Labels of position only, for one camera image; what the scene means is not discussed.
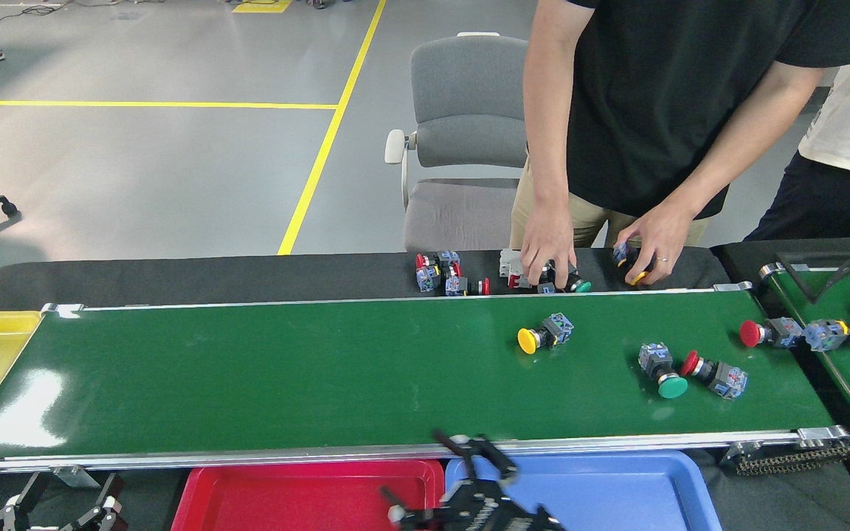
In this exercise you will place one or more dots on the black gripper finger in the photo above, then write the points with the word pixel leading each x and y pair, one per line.
pixel 104 516
pixel 12 512

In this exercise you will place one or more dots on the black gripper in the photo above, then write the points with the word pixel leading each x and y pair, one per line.
pixel 491 512

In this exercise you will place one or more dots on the red plastic tray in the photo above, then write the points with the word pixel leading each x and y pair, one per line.
pixel 285 501

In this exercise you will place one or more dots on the person's right forearm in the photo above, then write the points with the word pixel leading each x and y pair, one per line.
pixel 547 155

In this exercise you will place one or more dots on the long green conveyor belt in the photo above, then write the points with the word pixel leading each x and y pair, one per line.
pixel 322 369

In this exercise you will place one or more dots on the person's right hand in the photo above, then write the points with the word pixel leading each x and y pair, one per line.
pixel 547 240

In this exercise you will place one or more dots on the grey office chair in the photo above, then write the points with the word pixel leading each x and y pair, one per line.
pixel 462 88

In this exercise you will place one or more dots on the blue plastic tray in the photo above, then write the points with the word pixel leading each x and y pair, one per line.
pixel 617 494

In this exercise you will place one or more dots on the person's left hand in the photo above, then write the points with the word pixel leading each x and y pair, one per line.
pixel 665 236

